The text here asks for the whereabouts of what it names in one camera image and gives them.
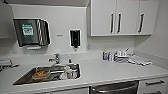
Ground orange bowl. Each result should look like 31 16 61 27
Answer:
32 68 51 81

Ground counter dish drying rack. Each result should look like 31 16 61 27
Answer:
0 59 13 69

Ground white base cabinet door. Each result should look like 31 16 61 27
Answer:
49 86 91 94

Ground white cabinet drawer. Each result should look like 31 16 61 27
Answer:
141 89 168 94
138 77 168 91

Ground stainless steel sink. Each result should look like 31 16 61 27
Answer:
12 63 82 86

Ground stainless steel dishwasher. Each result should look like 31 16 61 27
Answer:
89 80 140 94

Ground small clear bottle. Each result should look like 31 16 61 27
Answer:
108 51 114 62

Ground white cup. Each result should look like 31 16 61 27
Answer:
122 49 130 58
116 49 124 57

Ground small wall label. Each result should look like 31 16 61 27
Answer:
55 34 64 38

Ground white wall outlet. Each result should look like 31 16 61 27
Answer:
87 42 92 51

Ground blue dish soap bottle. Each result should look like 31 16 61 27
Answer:
102 49 109 62

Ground grey paper towel dispenser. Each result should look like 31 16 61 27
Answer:
12 17 52 48

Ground chrome sink faucet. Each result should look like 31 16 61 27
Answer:
48 52 62 65

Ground black wall soap dispenser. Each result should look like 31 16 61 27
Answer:
68 29 82 50

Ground white wall cabinet door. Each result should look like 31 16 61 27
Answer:
136 0 160 35
114 0 140 36
90 0 118 37

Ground white plate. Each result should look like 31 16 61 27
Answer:
59 71 80 81

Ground small chrome sink fixture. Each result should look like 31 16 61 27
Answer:
67 58 73 65

